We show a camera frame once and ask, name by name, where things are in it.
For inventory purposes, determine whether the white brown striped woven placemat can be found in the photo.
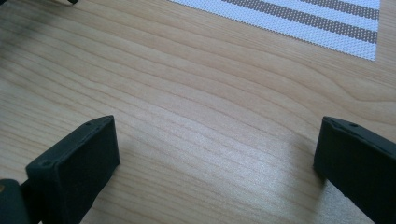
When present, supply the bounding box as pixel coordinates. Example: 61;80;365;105
167;0;381;62

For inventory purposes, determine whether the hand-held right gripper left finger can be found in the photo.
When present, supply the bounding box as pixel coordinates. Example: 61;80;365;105
21;115;121;224

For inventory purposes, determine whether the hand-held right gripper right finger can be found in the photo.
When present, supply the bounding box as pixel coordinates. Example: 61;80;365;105
313;116;396;224

